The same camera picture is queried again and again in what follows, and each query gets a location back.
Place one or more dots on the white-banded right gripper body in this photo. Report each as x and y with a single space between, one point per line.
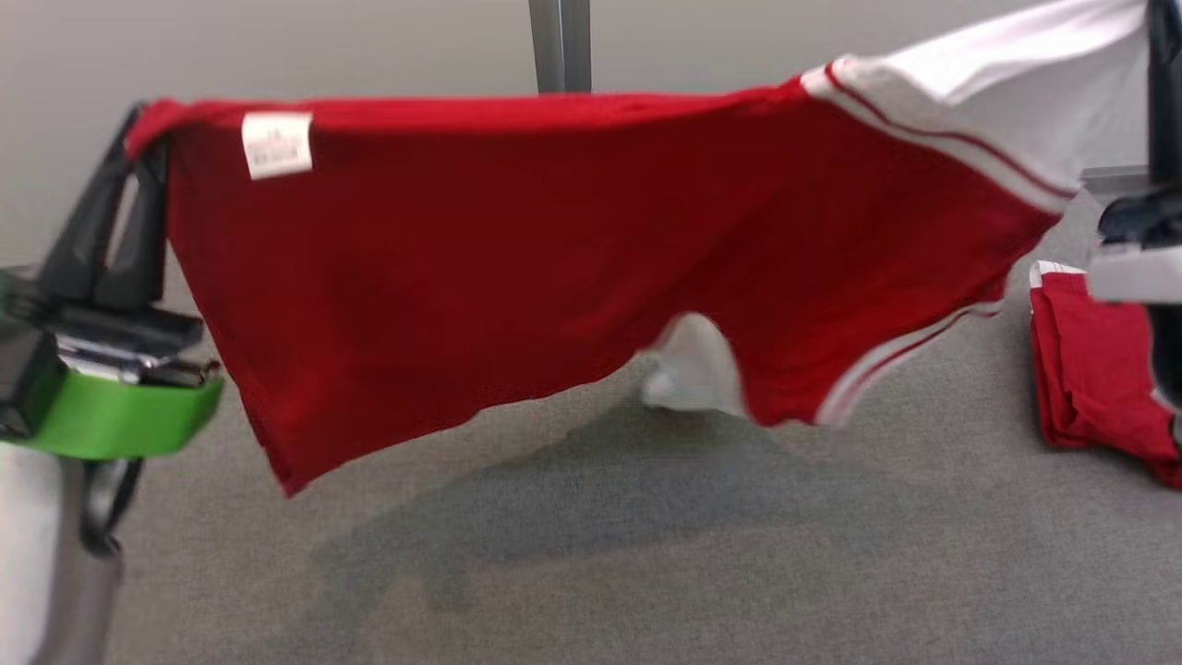
1140 272

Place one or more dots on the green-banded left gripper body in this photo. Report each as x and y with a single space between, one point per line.
111 416

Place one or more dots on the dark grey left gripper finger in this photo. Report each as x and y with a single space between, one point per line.
88 240
138 259

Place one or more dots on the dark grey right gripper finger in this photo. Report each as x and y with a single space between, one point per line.
1166 92

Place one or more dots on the red Bulls shorts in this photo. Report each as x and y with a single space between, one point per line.
1099 369

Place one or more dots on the red white-striped sports jersey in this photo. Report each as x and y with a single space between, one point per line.
517 259

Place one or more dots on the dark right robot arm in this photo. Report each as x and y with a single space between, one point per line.
1169 356

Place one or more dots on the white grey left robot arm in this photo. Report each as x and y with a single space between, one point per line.
37 563

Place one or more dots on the grey floor sill strip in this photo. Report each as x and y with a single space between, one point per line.
1113 180

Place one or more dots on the grey metal partition post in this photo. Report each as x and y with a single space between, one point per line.
560 46

